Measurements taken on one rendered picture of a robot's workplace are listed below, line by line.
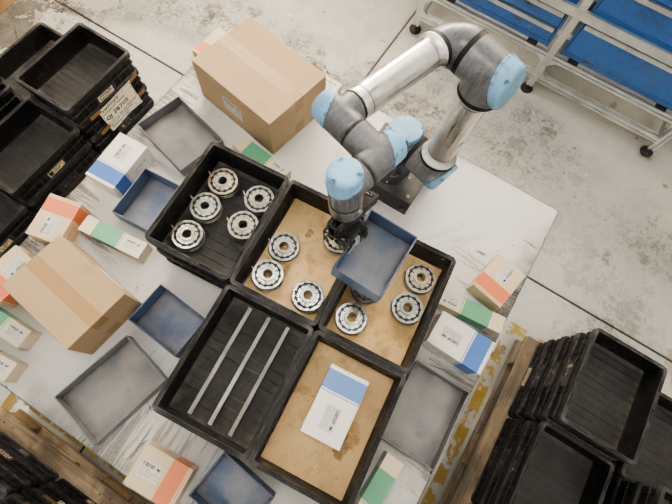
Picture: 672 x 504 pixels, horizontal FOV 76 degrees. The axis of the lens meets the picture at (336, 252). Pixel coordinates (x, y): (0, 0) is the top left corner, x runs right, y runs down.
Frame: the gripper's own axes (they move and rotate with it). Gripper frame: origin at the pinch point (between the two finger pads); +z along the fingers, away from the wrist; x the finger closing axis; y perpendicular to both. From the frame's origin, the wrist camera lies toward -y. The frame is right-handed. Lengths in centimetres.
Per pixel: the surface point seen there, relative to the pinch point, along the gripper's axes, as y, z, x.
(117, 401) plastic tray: 74, 36, -41
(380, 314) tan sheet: 5.7, 31.0, 14.2
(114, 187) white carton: 20, 21, -87
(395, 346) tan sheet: 11.6, 32.3, 23.5
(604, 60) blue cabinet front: -195, 78, 37
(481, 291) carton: -23, 40, 38
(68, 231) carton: 41, 24, -90
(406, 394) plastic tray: 20, 46, 34
